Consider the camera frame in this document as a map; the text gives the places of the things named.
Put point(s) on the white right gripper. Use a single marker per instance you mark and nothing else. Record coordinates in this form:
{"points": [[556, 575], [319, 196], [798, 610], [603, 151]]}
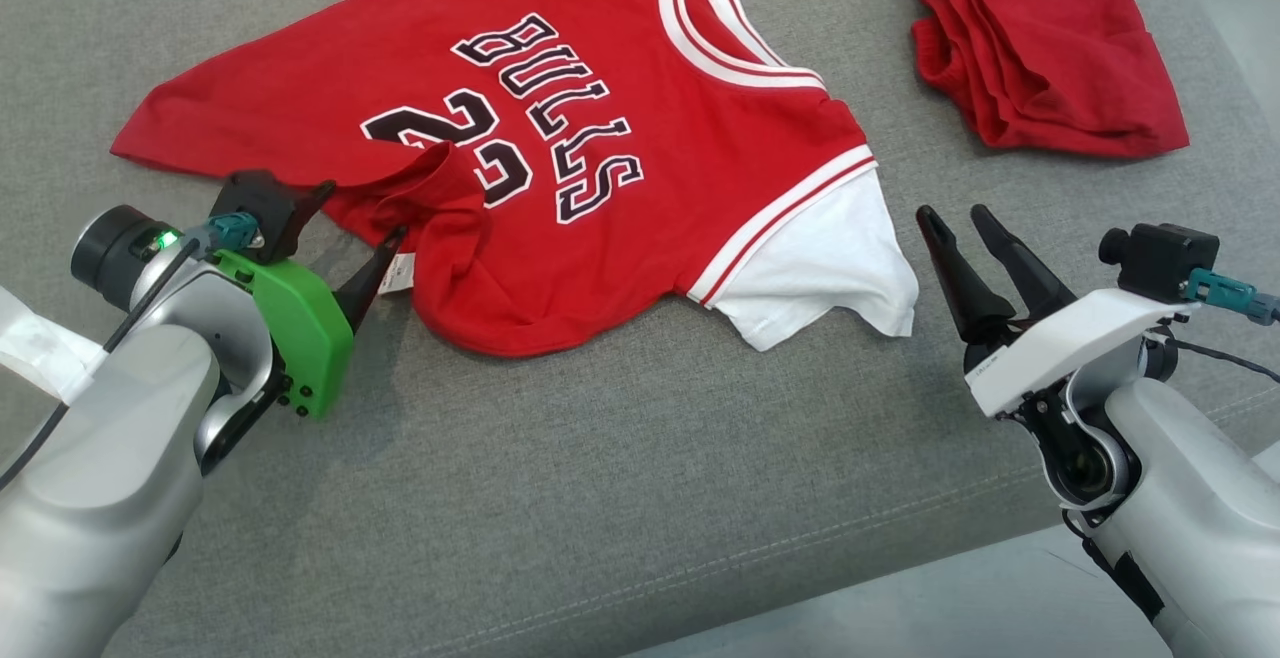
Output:
{"points": [[1060, 348]]}

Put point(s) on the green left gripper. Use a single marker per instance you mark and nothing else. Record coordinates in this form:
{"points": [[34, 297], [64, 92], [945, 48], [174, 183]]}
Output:
{"points": [[305, 338]]}

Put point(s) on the red shorts white stripe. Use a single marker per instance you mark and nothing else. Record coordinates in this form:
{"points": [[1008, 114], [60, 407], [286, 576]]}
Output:
{"points": [[1050, 58]]}

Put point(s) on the red Bulls jersey white sleeves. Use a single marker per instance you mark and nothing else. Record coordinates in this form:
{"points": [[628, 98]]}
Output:
{"points": [[700, 138]]}

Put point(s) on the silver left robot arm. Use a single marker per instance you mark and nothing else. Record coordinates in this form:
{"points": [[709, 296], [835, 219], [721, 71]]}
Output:
{"points": [[100, 498]]}

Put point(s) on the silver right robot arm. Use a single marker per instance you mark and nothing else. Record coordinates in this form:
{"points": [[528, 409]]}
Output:
{"points": [[1200, 498]]}

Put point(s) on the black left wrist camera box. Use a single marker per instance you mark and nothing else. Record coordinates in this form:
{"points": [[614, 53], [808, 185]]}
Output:
{"points": [[255, 213]]}

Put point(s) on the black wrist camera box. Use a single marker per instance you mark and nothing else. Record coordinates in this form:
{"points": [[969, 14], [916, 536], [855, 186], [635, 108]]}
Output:
{"points": [[255, 213], [1160, 263]]}

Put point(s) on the teal left camera connector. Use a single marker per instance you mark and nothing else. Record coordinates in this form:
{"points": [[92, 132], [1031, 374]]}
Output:
{"points": [[230, 233]]}

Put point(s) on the teal camera connector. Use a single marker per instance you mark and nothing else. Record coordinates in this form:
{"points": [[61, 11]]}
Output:
{"points": [[1225, 290], [230, 233]]}

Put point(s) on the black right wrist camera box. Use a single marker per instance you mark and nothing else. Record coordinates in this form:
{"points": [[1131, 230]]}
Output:
{"points": [[1160, 263]]}

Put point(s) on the teal right camera connector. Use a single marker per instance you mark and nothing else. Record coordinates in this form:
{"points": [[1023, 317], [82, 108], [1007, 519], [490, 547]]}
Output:
{"points": [[1225, 290]]}

